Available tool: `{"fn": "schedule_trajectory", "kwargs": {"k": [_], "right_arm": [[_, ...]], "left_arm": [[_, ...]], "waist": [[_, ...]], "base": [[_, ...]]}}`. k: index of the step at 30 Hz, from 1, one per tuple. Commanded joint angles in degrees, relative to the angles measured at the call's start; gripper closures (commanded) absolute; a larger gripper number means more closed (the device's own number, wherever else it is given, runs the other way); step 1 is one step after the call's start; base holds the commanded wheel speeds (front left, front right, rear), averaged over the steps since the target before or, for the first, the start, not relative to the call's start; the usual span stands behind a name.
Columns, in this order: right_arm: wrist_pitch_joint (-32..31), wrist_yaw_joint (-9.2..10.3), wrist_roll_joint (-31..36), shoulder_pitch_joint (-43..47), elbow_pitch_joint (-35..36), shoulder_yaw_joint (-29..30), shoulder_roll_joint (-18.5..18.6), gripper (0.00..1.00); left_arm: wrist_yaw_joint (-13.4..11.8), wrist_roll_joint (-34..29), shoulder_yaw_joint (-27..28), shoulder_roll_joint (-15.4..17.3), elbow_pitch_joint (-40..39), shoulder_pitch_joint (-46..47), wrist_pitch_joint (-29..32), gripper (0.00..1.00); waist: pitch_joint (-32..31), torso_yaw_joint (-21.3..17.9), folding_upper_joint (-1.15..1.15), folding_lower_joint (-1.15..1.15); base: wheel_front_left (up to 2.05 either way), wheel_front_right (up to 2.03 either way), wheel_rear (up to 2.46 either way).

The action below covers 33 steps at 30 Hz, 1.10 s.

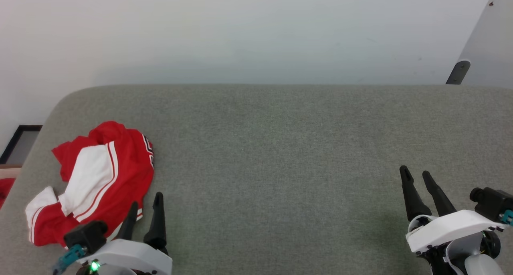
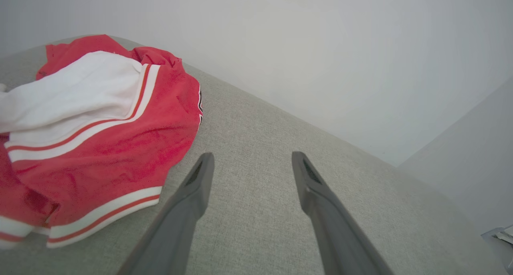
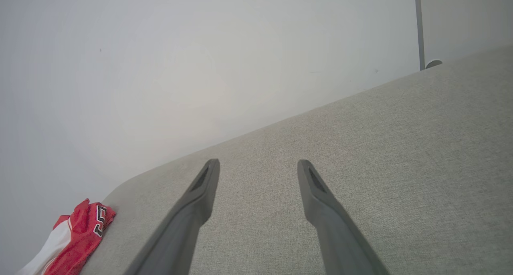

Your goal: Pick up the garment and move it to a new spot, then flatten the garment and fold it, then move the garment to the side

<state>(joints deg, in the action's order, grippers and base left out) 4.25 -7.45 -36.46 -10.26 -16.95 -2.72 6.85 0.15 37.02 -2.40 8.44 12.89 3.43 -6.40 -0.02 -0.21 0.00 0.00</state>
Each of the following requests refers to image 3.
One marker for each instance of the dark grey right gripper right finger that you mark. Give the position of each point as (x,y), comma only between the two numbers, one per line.
(332,231)

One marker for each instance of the grey door stop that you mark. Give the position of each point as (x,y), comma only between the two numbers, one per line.
(433,63)

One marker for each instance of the grey fabric sofa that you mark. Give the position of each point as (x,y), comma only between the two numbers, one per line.
(400,166)

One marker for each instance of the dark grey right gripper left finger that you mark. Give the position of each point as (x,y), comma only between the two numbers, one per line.
(188,223)

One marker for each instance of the red and white jersey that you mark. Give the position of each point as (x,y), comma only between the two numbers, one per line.
(80,231)

